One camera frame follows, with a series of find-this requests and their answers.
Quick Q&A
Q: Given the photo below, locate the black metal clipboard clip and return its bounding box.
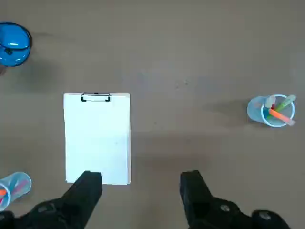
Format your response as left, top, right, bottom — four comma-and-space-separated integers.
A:
81, 93, 112, 103

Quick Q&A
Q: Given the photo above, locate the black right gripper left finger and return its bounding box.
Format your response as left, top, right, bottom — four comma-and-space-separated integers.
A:
0, 170, 103, 229

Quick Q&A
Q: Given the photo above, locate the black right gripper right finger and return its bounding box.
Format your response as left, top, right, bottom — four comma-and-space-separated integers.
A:
179, 170, 292, 229

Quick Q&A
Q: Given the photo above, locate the clear plastic cup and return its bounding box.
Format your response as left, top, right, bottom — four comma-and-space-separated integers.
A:
0, 171, 32, 212
246, 94, 296, 128

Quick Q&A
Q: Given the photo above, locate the white paper sheet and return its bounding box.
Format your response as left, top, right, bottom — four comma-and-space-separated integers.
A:
63, 94, 129, 185

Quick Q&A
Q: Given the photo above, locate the green highlighter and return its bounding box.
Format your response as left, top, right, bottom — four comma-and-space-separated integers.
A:
266, 94, 297, 120

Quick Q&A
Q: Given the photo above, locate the pink pen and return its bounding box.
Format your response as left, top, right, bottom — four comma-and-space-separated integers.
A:
10, 180, 28, 195

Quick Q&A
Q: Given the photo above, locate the blue desk lamp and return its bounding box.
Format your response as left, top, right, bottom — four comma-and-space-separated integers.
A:
0, 21, 32, 67

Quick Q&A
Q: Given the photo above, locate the white clipboard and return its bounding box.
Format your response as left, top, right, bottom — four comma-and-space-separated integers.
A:
63, 92, 132, 186

